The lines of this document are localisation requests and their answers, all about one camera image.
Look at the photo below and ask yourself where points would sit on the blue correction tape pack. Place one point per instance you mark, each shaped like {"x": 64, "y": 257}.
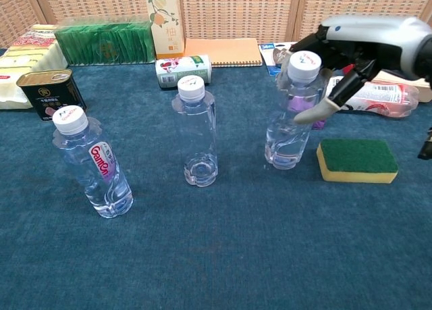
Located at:
{"x": 268, "y": 58}

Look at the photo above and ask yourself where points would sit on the tall orange white carton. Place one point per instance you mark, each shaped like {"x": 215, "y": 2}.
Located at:
{"x": 165, "y": 23}

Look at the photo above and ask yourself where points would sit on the small red cap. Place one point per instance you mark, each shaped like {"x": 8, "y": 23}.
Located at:
{"x": 347, "y": 68}

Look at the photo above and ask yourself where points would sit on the clear water bottle red label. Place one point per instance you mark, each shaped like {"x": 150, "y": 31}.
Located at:
{"x": 98, "y": 168}

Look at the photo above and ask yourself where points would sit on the green yellow scouring sponge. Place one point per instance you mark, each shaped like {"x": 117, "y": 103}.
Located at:
{"x": 357, "y": 156}

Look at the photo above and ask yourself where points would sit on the orange spiral notebook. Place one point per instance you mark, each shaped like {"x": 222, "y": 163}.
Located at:
{"x": 222, "y": 51}

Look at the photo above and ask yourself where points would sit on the green tea sachet box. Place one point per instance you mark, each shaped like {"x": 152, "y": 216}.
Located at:
{"x": 101, "y": 45}

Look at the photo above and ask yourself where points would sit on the white green lying can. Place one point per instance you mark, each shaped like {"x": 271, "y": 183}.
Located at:
{"x": 179, "y": 68}

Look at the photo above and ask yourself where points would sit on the yellow sponge multipack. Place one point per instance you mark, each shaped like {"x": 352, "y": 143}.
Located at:
{"x": 27, "y": 50}

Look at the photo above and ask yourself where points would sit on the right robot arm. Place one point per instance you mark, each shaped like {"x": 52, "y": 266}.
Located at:
{"x": 426, "y": 148}

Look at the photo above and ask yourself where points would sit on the small purple box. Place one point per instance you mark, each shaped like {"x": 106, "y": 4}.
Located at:
{"x": 319, "y": 124}

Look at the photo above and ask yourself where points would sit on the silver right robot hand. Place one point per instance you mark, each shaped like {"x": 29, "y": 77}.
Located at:
{"x": 371, "y": 36}

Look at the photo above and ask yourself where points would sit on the lying bottle red white label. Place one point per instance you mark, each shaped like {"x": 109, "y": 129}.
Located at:
{"x": 388, "y": 97}

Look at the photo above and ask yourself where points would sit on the blue table carpet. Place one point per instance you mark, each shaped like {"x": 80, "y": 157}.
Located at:
{"x": 216, "y": 239}

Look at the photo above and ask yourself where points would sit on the black luncheon meat can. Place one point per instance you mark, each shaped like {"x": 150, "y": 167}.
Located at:
{"x": 50, "y": 94}

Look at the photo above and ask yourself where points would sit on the clear water bottle white cap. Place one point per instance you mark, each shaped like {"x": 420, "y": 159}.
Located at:
{"x": 290, "y": 134}
{"x": 197, "y": 131}

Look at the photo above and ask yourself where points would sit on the woven bamboo folding screen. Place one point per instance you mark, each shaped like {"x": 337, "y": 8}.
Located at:
{"x": 236, "y": 9}

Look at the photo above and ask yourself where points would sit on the beige lidded food container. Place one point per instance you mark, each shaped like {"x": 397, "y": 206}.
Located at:
{"x": 423, "y": 92}

